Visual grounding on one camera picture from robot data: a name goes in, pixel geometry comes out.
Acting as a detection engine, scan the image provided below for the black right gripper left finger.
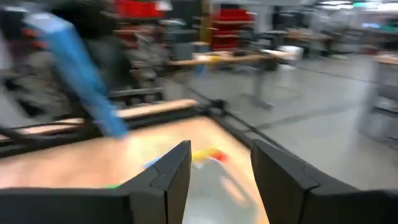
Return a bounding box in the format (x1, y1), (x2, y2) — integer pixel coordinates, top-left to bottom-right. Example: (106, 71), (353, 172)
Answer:
(0, 139), (192, 224)

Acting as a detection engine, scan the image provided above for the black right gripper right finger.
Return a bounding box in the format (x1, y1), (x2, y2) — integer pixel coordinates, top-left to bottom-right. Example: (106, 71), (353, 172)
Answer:
(250, 139), (398, 224)

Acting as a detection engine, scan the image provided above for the red capped marker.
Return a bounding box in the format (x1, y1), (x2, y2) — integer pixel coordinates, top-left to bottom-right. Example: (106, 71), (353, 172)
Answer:
(211, 149), (231, 163)

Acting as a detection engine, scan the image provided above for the person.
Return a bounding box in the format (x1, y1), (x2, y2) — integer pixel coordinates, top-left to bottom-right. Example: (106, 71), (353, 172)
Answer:
(0, 0), (131, 139)

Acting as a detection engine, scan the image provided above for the wooden background work table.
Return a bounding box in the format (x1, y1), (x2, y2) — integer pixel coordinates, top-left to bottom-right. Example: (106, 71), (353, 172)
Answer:
(169, 49), (299, 75)

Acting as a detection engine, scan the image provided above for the red storage shelf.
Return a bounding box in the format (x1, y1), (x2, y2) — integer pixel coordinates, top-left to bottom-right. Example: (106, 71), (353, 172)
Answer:
(211, 7), (256, 52)

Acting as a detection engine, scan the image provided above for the black aluminium table frame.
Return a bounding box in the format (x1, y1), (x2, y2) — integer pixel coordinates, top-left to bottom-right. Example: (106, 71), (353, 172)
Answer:
(0, 98), (282, 158)

